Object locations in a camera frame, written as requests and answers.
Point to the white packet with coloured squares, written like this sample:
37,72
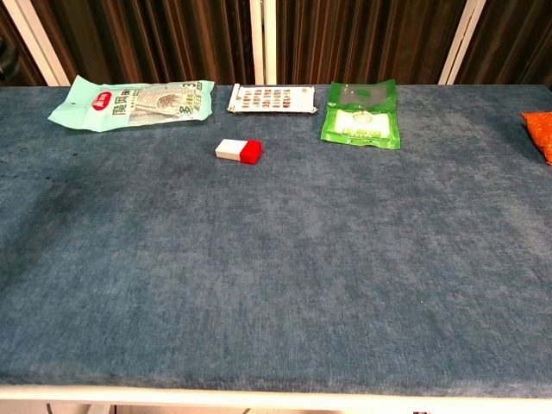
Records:
271,99

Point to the blue felt table cover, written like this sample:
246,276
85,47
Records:
276,259

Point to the white aluminium frame post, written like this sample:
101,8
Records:
468,43
261,43
43,43

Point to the teal bag of cleaning cloths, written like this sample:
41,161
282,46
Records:
129,105

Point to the white and red small box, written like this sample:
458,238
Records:
237,150

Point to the orange and white snack bag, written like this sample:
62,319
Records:
541,133

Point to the green plastic packet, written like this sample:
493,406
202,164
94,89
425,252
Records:
362,123

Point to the dark brown pleated curtain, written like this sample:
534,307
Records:
151,39

